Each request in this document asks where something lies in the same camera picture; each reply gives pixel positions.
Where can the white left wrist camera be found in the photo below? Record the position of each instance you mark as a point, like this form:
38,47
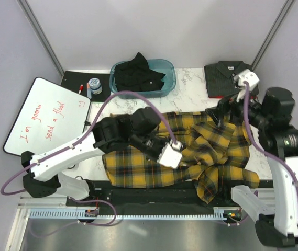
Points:
171,155

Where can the light blue cable duct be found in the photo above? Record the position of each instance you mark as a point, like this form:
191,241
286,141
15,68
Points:
84,214

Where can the black shirt in bin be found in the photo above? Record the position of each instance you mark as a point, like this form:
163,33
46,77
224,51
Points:
136,76

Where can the blue orange eraser stick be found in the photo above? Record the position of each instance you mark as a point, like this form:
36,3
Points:
88,91

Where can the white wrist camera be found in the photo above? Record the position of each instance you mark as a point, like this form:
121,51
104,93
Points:
246,81
171,155

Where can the folded dark striped shirt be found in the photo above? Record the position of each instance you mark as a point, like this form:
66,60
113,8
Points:
219,77

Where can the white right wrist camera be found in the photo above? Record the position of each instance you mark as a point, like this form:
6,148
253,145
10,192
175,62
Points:
246,81

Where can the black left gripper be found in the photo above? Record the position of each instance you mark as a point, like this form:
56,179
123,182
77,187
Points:
164,141

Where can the small blue white jar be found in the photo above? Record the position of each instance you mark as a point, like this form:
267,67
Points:
95,86

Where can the black mat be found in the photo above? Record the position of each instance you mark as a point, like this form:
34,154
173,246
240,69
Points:
72,81

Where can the white dry-erase board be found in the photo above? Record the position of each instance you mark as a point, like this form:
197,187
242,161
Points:
49,117

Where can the teal plastic bin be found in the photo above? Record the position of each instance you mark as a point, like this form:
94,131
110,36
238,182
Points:
158,65

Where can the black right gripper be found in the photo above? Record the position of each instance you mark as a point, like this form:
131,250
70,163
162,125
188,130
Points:
217,112

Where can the yellow plaid long sleeve shirt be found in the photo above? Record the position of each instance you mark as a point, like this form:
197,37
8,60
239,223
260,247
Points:
215,158

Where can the aluminium frame rail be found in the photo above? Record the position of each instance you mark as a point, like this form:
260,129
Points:
33,200

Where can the red whiteboard marker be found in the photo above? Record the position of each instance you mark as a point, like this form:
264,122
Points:
80,89

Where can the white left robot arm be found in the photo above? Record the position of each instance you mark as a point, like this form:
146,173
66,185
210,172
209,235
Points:
110,134

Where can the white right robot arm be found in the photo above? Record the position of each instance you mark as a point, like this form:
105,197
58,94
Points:
268,125

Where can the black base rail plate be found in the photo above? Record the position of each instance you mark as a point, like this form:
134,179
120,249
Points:
159,209

